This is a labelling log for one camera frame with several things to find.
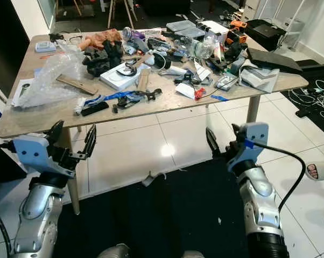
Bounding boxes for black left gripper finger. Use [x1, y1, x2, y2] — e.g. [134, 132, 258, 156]
[46, 120, 65, 147]
[82, 124, 97, 160]

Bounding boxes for light wooden table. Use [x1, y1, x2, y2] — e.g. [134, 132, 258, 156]
[0, 27, 309, 216]

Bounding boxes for small black flat tool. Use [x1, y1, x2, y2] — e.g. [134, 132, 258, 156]
[81, 101, 110, 117]

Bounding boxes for white paper sheet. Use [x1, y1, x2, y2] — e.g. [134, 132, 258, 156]
[11, 78, 38, 108]

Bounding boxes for flat brown wooden strip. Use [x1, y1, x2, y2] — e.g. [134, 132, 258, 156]
[56, 74, 99, 96]

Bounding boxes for blue tape strip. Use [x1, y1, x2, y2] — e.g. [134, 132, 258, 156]
[102, 90, 138, 102]

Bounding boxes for clear crumpled plastic bag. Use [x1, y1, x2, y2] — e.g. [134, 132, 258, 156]
[17, 44, 88, 107]

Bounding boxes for flat white box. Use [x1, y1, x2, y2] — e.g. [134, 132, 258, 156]
[100, 62, 144, 91]

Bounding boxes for flat dark grey board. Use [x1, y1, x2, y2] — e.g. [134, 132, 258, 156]
[246, 47, 304, 75]

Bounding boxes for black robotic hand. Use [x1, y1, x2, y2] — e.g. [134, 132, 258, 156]
[82, 40, 124, 77]

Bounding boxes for small white blue device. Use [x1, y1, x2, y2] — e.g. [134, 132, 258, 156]
[35, 41, 58, 53]

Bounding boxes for black floor mat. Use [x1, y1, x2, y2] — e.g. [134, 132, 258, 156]
[52, 156, 254, 258]

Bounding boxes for white slipper with print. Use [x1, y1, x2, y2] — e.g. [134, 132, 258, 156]
[305, 160, 324, 182]

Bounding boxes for black framed glasses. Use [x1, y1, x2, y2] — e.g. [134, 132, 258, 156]
[50, 32, 84, 46]

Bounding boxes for grey robot leg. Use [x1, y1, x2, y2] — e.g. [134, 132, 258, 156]
[96, 244, 131, 258]

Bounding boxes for orange and black tool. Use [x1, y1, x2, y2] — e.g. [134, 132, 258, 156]
[227, 19, 249, 46]

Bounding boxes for black carrying case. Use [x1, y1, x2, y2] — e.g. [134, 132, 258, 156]
[244, 19, 287, 52]

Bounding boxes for brown rubber hand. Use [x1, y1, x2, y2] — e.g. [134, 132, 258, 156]
[79, 29, 122, 51]

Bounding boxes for clear plastic container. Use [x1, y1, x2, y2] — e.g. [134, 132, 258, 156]
[165, 19, 206, 39]

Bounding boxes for wooden legged chair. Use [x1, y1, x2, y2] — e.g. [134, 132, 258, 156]
[107, 0, 138, 30]

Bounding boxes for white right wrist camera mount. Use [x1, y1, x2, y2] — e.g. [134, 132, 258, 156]
[236, 122, 270, 163]

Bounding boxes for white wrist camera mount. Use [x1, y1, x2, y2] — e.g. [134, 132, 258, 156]
[13, 134, 72, 179]
[236, 122, 270, 163]

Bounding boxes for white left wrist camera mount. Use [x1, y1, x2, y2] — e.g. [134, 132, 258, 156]
[13, 134, 72, 179]

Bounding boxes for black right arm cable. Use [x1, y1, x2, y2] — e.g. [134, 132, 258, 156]
[244, 140, 307, 214]

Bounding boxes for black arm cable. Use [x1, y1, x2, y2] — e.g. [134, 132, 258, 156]
[244, 140, 307, 214]
[0, 141, 18, 258]

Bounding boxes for tangled white floor cables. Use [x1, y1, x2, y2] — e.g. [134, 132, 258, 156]
[286, 78, 324, 121]

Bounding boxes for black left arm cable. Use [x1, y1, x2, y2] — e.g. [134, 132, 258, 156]
[0, 141, 18, 258]

